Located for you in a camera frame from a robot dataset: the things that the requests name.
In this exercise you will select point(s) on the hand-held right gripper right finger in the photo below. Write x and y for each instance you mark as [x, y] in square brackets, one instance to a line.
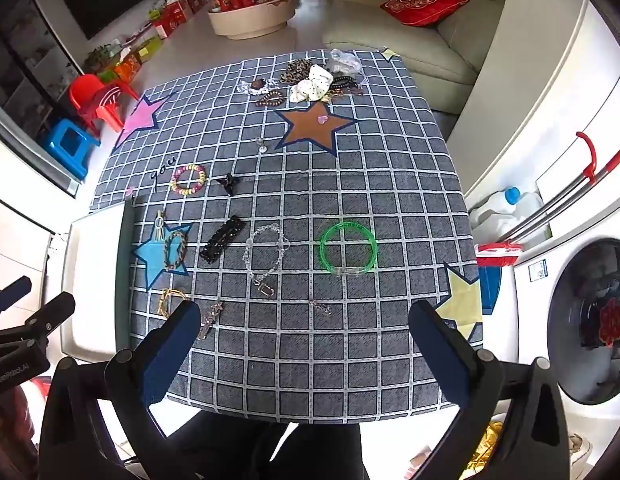
[440, 350]

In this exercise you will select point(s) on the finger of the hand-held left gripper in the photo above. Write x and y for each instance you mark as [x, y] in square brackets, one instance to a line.
[50, 315]
[12, 292]

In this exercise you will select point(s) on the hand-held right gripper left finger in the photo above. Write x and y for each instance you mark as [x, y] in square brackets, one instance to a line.
[172, 350]

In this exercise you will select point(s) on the green bangle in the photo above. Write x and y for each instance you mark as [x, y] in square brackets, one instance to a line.
[322, 250]

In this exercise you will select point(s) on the person's left forearm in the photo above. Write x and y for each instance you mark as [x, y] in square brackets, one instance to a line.
[12, 430]

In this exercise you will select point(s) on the blue bin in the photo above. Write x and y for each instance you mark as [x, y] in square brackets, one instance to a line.
[490, 290]

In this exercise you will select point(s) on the black sequin hair clip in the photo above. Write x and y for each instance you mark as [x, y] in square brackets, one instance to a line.
[221, 240]

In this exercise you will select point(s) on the gold green hair pin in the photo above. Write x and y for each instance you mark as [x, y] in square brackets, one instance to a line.
[159, 227]

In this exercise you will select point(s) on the white washing machine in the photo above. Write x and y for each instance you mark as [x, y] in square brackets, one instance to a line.
[580, 310]

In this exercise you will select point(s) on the white detergent jug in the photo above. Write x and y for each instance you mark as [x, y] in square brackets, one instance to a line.
[495, 210]

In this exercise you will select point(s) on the blue plastic stool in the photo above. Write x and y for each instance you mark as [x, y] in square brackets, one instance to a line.
[65, 142]

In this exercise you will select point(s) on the beige shoe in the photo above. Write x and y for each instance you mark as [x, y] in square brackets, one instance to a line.
[580, 447]

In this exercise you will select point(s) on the small black claw clip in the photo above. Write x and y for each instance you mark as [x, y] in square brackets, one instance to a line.
[228, 184]

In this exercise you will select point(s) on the grey checked star tablecloth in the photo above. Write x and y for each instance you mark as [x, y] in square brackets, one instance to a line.
[340, 185]

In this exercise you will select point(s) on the red plastic chair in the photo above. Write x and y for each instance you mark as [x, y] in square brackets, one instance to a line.
[90, 95]

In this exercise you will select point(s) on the dark glass cabinet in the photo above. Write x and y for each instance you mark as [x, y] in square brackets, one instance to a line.
[25, 70]

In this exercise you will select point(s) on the dark brown hair clip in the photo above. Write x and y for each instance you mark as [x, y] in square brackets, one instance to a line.
[350, 91]

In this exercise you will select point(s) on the white polka dot scrunchie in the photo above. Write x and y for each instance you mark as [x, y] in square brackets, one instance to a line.
[310, 85]

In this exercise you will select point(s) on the clear plastic bag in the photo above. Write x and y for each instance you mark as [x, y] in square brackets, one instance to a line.
[345, 62]

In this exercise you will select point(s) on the leopard print scrunchie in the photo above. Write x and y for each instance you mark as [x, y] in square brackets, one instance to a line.
[294, 70]

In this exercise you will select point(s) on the beige sofa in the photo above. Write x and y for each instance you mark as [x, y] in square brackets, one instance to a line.
[390, 35]

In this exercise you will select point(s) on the row of colourful gift boxes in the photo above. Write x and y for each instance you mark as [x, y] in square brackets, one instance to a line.
[170, 15]

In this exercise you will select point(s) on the cream round coffee table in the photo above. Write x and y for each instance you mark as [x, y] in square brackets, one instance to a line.
[250, 22]

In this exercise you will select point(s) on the red cushion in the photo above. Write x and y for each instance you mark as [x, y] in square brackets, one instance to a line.
[422, 7]

